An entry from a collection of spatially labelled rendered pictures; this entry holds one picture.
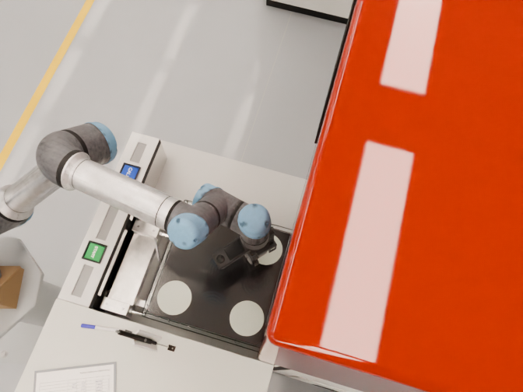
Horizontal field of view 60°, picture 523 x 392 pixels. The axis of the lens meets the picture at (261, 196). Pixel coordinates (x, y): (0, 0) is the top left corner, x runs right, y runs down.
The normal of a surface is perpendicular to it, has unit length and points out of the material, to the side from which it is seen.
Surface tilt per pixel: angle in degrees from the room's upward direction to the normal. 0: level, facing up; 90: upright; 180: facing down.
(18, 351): 0
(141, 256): 0
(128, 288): 0
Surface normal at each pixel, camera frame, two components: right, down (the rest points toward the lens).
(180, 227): -0.34, 0.33
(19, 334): 0.02, -0.37
